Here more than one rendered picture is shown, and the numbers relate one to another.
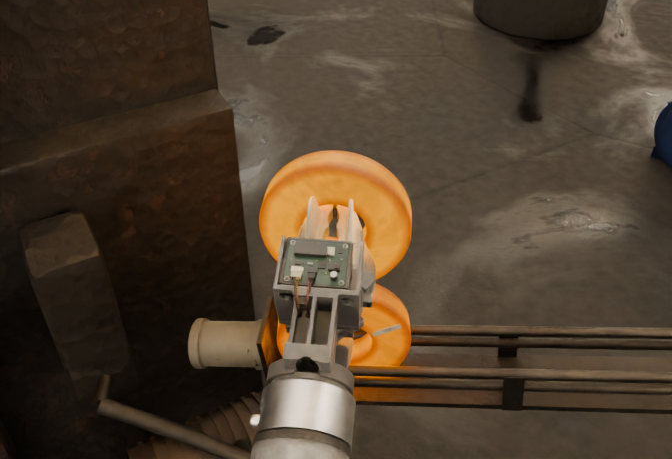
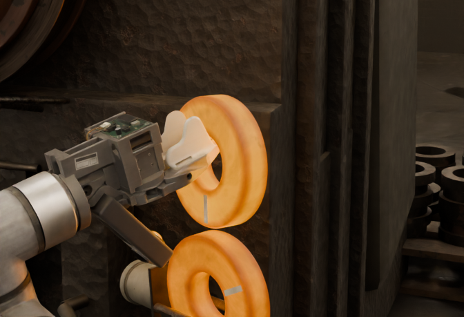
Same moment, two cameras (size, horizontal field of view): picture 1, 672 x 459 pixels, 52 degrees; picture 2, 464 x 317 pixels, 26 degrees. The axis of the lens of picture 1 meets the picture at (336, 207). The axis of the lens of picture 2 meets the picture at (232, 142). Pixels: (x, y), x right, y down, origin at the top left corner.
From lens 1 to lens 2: 0.87 m
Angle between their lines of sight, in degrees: 48
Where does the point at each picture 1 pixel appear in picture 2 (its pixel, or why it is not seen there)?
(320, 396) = (43, 181)
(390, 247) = (233, 187)
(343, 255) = (139, 126)
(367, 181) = (222, 114)
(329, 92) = not seen: outside the picture
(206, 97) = (264, 104)
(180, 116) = not seen: hidden behind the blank
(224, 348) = (141, 279)
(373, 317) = (224, 269)
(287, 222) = not seen: hidden behind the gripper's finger
